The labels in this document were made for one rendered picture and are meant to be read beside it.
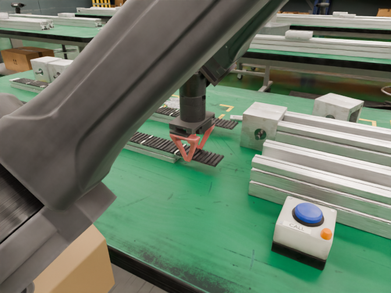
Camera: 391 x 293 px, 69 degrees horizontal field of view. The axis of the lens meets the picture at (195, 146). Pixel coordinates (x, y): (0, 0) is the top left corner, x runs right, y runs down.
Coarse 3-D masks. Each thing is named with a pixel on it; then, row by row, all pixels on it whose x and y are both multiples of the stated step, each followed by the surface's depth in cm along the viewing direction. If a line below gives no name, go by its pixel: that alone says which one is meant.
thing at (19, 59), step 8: (16, 48) 384; (24, 48) 385; (32, 48) 385; (40, 48) 384; (8, 56) 368; (16, 56) 359; (24, 56) 350; (32, 56) 355; (40, 56) 363; (8, 64) 376; (16, 64) 366; (24, 64) 356
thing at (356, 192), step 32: (256, 160) 54; (288, 160) 59; (320, 160) 56; (352, 160) 54; (256, 192) 57; (288, 192) 55; (320, 192) 50; (352, 192) 48; (384, 192) 46; (352, 224) 50; (384, 224) 47
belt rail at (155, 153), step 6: (126, 144) 76; (132, 144) 73; (138, 144) 72; (132, 150) 74; (138, 150) 73; (144, 150) 72; (150, 150) 71; (156, 150) 70; (156, 156) 71; (162, 156) 70; (168, 156) 70; (174, 156) 69; (180, 156) 72; (174, 162) 69
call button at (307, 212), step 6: (300, 204) 45; (306, 204) 45; (312, 204) 45; (300, 210) 44; (306, 210) 44; (312, 210) 44; (318, 210) 44; (300, 216) 43; (306, 216) 42; (312, 216) 42; (318, 216) 42; (306, 222) 43; (312, 222) 42
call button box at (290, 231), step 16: (288, 208) 46; (320, 208) 46; (288, 224) 43; (304, 224) 43; (320, 224) 43; (288, 240) 43; (304, 240) 42; (320, 240) 40; (288, 256) 45; (304, 256) 43; (320, 256) 42
